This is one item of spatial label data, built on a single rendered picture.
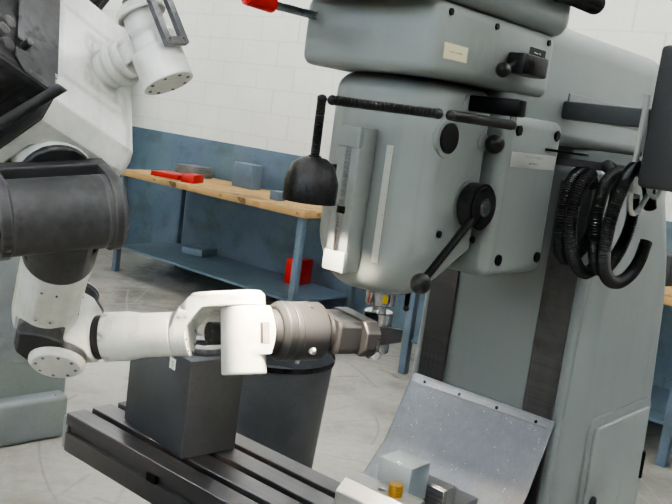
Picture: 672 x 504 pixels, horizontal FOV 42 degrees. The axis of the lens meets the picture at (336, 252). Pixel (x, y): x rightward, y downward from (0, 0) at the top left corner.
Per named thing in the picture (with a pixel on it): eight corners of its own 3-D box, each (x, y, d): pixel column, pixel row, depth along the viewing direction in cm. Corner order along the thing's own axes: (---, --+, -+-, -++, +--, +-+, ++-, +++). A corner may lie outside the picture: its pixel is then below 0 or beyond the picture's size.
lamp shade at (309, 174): (275, 199, 114) (281, 151, 113) (290, 196, 121) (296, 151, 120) (328, 207, 112) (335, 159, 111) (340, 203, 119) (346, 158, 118)
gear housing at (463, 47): (432, 74, 114) (443, -4, 113) (297, 63, 130) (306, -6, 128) (549, 99, 140) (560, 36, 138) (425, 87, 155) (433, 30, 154)
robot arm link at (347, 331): (385, 313, 130) (316, 312, 124) (376, 374, 131) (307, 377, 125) (342, 292, 141) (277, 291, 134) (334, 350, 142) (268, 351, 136)
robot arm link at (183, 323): (260, 288, 123) (167, 292, 124) (261, 352, 122) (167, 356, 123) (268, 292, 129) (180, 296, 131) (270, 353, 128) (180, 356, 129)
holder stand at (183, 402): (180, 460, 159) (191, 354, 156) (123, 418, 175) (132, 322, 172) (234, 449, 167) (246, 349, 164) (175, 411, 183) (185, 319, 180)
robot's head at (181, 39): (126, 72, 112) (159, 43, 107) (102, 10, 112) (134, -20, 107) (165, 69, 117) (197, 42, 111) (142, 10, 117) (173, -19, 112)
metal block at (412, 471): (406, 507, 132) (411, 469, 131) (374, 492, 136) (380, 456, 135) (425, 498, 136) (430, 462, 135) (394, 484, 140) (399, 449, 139)
